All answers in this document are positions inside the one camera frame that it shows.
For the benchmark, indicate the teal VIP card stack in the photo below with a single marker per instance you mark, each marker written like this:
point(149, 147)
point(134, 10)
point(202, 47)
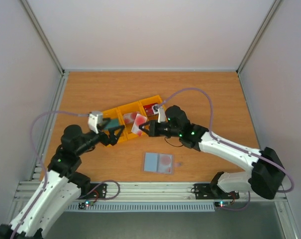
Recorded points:
point(112, 123)

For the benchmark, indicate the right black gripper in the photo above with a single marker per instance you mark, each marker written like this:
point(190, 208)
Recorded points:
point(153, 128)

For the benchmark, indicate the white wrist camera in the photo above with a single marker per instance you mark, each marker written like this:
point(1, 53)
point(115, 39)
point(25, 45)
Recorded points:
point(160, 112)
point(94, 119)

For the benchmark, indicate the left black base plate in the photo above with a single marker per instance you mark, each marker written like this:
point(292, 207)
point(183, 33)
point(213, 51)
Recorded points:
point(93, 190)

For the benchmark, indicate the grey slotted cable duct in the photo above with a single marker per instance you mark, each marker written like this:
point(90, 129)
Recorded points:
point(136, 207)

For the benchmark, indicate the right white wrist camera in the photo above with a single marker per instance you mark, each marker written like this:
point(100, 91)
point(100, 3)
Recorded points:
point(160, 112)

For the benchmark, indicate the aluminium front rail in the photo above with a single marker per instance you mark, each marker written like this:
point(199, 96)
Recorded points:
point(148, 192)

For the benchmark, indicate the pink circle card stack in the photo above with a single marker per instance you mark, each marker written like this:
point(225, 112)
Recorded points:
point(129, 117)

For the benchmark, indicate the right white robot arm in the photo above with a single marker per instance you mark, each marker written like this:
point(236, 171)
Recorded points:
point(262, 170)

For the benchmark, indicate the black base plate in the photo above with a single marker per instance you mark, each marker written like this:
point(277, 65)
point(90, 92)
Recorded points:
point(93, 190)
point(206, 191)

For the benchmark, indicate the yellow three-compartment bin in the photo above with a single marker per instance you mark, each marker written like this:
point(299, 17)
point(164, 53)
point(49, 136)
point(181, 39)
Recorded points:
point(137, 106)

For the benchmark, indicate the right small circuit board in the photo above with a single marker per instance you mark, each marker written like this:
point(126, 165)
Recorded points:
point(222, 204)

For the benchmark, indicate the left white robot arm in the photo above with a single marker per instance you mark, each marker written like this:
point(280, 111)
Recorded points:
point(62, 184)

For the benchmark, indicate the pink-circle card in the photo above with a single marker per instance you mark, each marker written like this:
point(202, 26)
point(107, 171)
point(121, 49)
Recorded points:
point(139, 124)
point(165, 163)

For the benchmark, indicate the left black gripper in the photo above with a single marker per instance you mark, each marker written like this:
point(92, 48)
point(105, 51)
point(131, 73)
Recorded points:
point(112, 139)

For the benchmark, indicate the red card stack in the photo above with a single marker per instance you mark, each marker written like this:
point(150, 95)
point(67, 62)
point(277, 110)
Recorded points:
point(151, 109)

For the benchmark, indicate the pink leather card holder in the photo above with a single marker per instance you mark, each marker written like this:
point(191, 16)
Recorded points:
point(150, 163)

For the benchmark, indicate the small circuit board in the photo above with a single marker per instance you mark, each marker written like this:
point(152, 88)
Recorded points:
point(86, 204)
point(222, 204)

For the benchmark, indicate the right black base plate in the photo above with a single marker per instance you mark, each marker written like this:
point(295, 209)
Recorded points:
point(206, 191)

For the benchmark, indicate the left small circuit board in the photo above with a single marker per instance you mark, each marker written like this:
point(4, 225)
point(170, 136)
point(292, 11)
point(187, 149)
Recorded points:
point(86, 204)

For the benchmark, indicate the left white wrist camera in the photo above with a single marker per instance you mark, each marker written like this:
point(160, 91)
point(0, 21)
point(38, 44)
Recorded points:
point(94, 119)

